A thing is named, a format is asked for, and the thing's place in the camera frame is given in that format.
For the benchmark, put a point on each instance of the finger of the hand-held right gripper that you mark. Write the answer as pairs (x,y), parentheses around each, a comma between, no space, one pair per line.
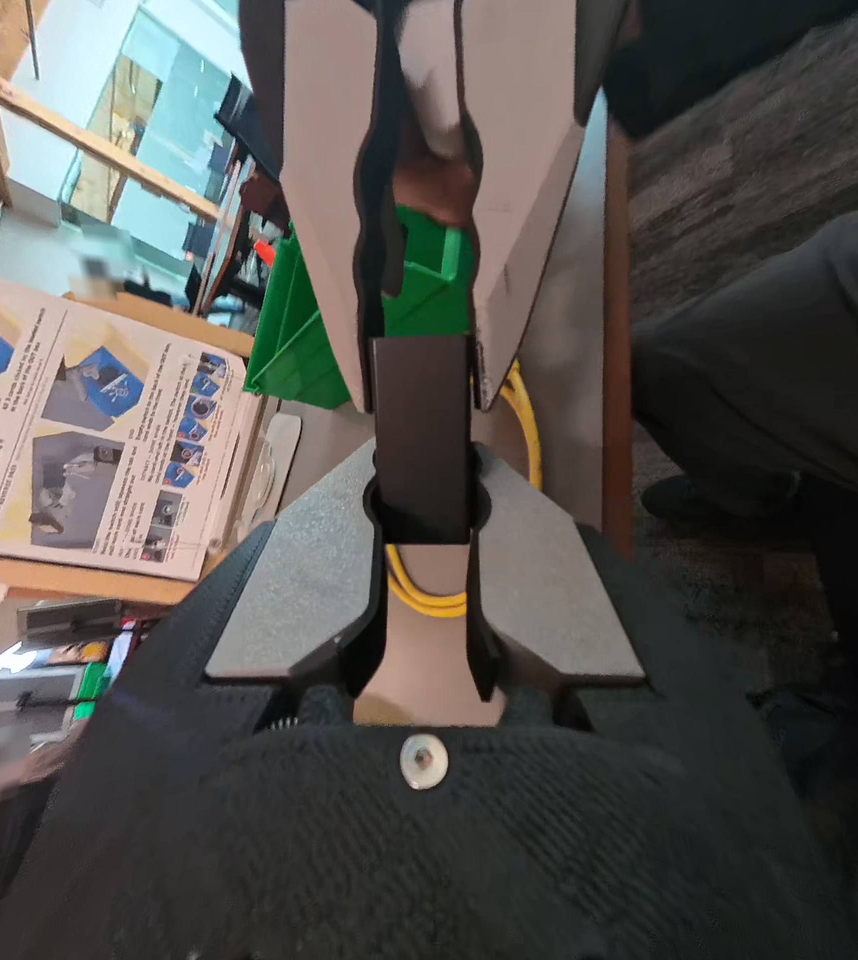
(324,150)
(526,150)

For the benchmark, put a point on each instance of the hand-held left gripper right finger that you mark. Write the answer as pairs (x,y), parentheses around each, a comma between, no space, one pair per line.
(549,600)

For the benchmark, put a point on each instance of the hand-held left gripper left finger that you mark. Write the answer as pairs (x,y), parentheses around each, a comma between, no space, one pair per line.
(301,592)

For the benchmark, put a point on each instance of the black network switch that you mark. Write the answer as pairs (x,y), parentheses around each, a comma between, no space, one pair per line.
(421,435)

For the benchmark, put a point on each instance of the green plastic bin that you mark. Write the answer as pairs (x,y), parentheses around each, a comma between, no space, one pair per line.
(294,352)

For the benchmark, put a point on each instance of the person's right forearm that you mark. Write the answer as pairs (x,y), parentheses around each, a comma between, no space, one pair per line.
(699,60)

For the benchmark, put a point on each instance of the white stand base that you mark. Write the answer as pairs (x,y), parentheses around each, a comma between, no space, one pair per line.
(282,450)

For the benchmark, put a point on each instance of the wooden display board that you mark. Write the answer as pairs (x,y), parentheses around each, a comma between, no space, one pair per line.
(83,585)

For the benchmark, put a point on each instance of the person's leg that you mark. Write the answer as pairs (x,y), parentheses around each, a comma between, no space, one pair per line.
(774,337)

